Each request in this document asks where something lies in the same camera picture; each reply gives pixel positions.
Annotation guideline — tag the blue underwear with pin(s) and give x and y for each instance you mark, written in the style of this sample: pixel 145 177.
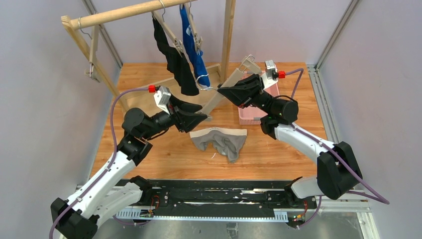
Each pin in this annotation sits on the blue underwear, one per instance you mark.
pixel 201 75

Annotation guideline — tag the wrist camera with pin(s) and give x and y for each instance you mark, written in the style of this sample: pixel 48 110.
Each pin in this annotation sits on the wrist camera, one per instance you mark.
pixel 161 98
pixel 270 77

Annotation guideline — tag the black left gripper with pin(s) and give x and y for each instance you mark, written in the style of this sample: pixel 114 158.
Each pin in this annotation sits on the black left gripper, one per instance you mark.
pixel 177 115

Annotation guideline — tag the grey white underwear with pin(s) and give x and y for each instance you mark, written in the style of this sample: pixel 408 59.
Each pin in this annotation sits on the grey white underwear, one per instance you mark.
pixel 226 141

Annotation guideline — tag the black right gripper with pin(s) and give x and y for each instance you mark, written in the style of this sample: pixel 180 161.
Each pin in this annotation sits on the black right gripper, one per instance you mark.
pixel 252 92

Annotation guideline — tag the beige hanger with black underwear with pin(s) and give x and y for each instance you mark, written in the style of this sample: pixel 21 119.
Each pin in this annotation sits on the beige hanger with black underwear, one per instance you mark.
pixel 176 42

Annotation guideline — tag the beige clip hanger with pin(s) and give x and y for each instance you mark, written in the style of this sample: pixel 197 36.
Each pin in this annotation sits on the beige clip hanger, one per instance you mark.
pixel 246 64

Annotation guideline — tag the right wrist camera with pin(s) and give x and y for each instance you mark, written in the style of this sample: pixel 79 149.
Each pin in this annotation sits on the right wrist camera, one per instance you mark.
pixel 270 77

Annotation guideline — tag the empty beige hanger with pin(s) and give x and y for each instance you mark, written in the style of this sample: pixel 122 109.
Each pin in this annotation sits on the empty beige hanger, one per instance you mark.
pixel 94 36

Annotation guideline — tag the wooden clothes rack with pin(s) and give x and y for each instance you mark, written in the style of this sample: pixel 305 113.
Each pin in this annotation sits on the wooden clothes rack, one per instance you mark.
pixel 155 73

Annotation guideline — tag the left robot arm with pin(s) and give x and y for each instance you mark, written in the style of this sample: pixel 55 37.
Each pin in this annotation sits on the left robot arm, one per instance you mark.
pixel 82 213

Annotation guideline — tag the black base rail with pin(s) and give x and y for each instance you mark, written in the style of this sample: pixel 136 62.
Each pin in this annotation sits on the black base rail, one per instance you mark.
pixel 217 200

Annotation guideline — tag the black underwear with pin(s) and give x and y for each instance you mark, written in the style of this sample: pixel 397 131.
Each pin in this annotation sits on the black underwear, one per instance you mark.
pixel 177 62

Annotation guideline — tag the beige hanger with blue underwear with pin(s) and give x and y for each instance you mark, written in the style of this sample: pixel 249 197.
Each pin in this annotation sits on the beige hanger with blue underwear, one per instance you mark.
pixel 197 39

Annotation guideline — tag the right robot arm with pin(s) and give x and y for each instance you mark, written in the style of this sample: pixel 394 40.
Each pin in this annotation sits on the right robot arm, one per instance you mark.
pixel 337 168

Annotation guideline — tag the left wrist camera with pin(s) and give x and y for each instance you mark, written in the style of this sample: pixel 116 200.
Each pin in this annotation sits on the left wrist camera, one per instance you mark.
pixel 161 98

